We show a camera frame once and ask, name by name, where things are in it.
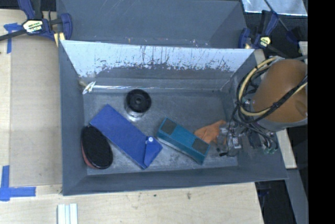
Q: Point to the black oval brush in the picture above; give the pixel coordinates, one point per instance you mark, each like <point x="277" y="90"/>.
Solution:
<point x="97" y="148"/>

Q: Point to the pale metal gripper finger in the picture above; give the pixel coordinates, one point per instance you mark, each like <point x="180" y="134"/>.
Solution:
<point x="235" y="145"/>
<point x="224" y="136"/>

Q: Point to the clear plastic scrap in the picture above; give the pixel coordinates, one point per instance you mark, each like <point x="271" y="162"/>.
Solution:
<point x="89" y="87"/>

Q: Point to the grey metal bin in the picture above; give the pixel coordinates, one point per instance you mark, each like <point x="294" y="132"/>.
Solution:
<point x="183" y="18"/>

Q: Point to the blue flat box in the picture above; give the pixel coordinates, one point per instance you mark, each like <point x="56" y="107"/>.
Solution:
<point x="123" y="134"/>

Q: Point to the teal box with grey patches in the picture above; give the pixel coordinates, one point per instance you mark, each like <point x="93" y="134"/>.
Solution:
<point x="183" y="139"/>

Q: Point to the pale wood board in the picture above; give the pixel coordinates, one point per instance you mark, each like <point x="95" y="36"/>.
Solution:
<point x="34" y="113"/>

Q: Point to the orange cloth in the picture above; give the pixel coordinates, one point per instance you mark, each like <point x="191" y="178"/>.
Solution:
<point x="209" y="132"/>

